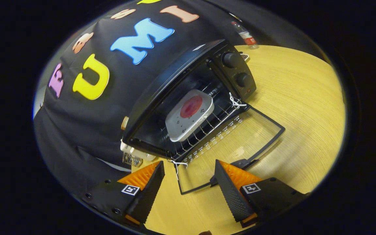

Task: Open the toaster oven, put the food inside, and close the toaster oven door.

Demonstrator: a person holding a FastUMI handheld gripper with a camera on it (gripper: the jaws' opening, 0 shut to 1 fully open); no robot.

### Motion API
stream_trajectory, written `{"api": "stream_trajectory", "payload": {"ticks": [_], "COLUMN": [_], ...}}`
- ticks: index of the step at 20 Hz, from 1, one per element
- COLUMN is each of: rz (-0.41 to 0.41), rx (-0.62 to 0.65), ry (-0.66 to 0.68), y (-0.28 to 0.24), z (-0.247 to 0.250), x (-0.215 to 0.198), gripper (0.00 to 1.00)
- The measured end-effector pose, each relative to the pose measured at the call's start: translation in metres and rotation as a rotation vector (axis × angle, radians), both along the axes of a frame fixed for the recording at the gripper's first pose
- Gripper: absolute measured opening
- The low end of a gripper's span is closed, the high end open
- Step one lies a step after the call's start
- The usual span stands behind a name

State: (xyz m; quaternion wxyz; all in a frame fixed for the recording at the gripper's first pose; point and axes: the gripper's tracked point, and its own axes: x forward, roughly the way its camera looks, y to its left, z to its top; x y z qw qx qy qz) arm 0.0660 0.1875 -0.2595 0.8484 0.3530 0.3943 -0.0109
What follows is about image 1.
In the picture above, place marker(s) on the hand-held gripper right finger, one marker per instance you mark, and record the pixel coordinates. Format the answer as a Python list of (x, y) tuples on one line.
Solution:
[(230, 192)]

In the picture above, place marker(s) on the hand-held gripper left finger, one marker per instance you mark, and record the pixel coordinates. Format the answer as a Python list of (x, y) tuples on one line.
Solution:
[(148, 192)]

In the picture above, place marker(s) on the white square plate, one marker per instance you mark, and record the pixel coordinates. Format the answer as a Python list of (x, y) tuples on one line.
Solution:
[(181, 125)]

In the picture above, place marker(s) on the round pink ham slice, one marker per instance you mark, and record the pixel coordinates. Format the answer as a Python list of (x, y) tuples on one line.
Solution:
[(191, 107)]

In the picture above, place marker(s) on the black toaster oven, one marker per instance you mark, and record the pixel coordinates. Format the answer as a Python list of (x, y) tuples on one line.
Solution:
[(175, 71)]

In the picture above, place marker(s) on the white bread toaster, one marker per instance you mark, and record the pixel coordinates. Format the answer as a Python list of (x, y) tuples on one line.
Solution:
[(142, 156)]

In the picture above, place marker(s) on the black backdrop cloth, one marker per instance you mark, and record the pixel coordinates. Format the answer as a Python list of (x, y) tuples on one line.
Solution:
[(77, 137)]

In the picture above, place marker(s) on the plastic bottle red label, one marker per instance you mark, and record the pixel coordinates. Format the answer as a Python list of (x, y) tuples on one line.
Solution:
[(246, 36)]

